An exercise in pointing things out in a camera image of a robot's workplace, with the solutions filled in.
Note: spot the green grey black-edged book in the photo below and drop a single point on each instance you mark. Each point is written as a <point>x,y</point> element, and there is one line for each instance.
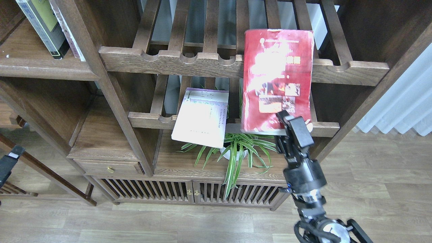
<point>42,18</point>

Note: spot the dark wooden bookshelf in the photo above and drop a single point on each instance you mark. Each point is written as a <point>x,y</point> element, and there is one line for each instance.
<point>109,110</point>

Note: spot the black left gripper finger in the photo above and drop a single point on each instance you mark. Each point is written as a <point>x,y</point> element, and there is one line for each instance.
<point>8,162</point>

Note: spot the green spider plant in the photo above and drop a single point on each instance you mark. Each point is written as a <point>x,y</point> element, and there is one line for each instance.
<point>236,147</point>

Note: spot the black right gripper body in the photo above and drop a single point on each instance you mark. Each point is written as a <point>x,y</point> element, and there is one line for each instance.
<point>302,174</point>

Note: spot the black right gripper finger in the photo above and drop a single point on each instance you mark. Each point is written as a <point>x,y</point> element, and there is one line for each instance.
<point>284,118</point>

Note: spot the white upright book spine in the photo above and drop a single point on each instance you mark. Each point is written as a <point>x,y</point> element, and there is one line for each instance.
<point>66,30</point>

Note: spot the white pleated curtain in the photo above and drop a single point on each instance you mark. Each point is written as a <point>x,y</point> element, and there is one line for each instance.
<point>407,104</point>

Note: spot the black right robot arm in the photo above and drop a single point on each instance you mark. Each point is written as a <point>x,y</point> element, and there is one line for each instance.
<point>315,227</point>

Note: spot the red paperback book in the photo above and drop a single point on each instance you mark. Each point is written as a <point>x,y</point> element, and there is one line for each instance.
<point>277,76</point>

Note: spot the white lavender paperback book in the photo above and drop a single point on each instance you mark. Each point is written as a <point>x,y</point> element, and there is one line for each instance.
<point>202,117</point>

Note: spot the wooden furniture frame left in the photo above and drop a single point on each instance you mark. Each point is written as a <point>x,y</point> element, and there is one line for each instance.
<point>9,189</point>

